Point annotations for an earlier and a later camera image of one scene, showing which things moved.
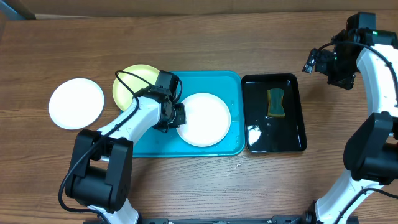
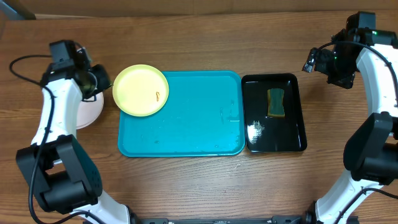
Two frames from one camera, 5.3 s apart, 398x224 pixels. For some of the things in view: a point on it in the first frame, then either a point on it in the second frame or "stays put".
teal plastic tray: (227, 84) stays put
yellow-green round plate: (122, 95) stays put
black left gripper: (181, 119) to (101, 73)
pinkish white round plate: (208, 120) to (88, 111)
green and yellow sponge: (275, 105) stays put
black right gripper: (346, 82) stays put
